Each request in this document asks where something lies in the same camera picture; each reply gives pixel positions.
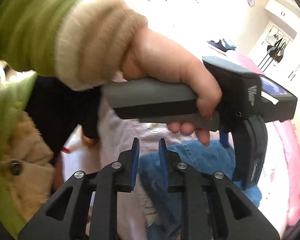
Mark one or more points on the white wardrobe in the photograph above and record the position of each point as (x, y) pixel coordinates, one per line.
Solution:
(283, 19)

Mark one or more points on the left hand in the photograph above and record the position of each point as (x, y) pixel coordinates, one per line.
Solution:
(154, 55)

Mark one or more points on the folded clothes pile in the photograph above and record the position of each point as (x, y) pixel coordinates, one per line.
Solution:
(222, 45)

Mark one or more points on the pink strawberry print bedsheet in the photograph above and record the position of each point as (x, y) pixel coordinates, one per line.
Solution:
(116, 136)

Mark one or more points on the round wall clock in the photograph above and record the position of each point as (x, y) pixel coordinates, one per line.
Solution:
(251, 2)

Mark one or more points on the green sleeved left forearm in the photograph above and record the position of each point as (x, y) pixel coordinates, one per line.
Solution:
(81, 42)

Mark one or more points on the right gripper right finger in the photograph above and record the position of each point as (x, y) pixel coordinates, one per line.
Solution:
(212, 206)

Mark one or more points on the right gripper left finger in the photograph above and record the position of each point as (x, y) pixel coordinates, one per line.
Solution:
(85, 207)

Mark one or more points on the pink folded quilt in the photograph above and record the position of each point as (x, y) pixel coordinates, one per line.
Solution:
(292, 159)

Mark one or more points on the blue denim lace-trimmed pants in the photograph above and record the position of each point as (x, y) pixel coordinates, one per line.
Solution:
(164, 209)

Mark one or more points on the hanging bags on door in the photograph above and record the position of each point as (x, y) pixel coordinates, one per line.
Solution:
(275, 49)

